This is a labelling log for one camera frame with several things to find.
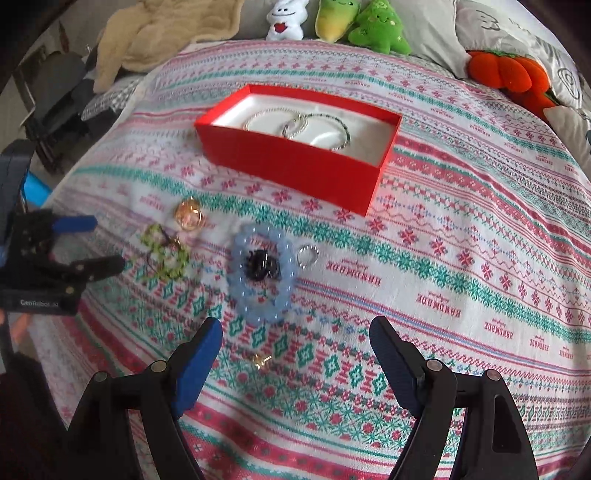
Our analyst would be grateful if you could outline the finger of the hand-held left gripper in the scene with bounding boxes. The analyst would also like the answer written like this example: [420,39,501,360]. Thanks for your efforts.
[50,255,127,297]
[48,214,99,235]

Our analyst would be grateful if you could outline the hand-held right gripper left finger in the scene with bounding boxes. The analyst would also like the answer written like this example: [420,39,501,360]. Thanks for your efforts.
[65,316,225,480]

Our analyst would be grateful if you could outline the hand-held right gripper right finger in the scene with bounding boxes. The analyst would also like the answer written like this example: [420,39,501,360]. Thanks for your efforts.
[369,316,541,480]

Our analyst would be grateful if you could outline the light green beaded bracelet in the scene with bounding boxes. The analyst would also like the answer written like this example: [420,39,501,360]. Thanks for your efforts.
[140,223,191,280]

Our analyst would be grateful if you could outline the pale blue beaded bracelet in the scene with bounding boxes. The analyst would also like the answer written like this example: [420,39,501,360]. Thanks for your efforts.
[228,222,297,325]

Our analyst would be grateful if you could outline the gold ring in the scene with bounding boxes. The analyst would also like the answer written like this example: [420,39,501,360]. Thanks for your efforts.
[174,197,206,230]

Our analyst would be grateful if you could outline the black hair claw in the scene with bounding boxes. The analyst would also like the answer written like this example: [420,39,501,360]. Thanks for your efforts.
[244,248,283,281]

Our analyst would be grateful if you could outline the silver ring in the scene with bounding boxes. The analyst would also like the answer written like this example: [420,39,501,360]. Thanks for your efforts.
[296,245,321,269]

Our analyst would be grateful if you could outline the red jewelry box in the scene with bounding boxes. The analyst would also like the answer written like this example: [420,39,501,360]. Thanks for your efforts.
[194,84,402,217]

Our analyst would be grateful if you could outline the light blue object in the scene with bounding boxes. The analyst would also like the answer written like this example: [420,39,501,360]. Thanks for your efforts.
[22,176,52,209]

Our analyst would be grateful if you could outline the printed blanket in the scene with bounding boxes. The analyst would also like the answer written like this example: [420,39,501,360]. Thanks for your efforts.
[32,39,591,480]

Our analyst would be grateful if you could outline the black chair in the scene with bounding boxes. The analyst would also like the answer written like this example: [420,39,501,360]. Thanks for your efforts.
[13,50,99,174]

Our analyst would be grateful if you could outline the grey checkered sheet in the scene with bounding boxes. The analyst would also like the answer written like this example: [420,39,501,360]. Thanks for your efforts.
[81,73,145,121]

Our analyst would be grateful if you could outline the beige fleece blanket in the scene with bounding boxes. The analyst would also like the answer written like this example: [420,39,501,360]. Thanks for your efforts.
[93,0,246,93]

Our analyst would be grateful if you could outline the white plush toy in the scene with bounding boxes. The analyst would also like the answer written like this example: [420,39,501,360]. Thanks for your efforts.
[265,0,308,42]

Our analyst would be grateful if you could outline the orange pumpkin plush toy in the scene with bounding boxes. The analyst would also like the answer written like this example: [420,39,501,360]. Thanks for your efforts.
[466,49,558,121]

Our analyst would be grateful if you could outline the yellow green plush toy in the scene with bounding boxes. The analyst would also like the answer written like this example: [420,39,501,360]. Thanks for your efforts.
[315,0,362,40]

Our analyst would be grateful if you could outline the green tree plush toy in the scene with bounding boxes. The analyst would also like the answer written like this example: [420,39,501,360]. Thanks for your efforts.
[348,0,413,56]

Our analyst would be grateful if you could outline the grey pillow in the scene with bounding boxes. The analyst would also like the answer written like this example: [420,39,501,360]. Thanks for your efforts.
[399,0,472,79]

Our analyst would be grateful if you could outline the grey patterned duvet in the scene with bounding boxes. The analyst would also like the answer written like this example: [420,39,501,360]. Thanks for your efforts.
[455,0,591,155]

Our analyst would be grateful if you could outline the silver beaded bracelet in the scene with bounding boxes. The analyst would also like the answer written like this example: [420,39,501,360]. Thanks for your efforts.
[244,107,302,136]

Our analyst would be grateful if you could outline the silver bracelets in box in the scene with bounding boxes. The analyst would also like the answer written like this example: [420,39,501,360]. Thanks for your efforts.
[300,112,352,151]

